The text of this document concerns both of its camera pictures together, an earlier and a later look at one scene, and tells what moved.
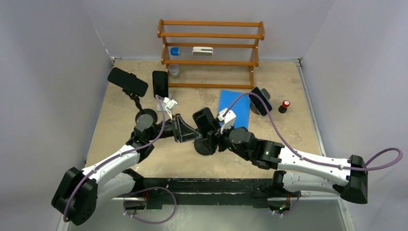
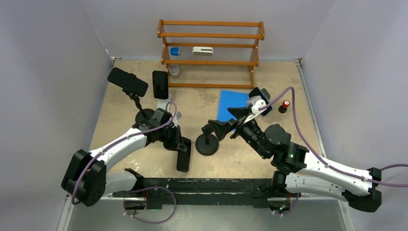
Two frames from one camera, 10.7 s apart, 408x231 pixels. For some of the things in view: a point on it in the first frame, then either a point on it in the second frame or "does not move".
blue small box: x=174 y=51 does not move
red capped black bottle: x=282 y=109 does not move
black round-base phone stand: x=207 y=147 does not move
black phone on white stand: x=160 y=83 does not move
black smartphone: x=204 y=121 -> x=183 y=157
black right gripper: x=219 y=137 -> x=222 y=129
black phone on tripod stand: x=131 y=84 does not move
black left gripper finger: x=185 y=133 -> x=181 y=145
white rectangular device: x=202 y=51 does not move
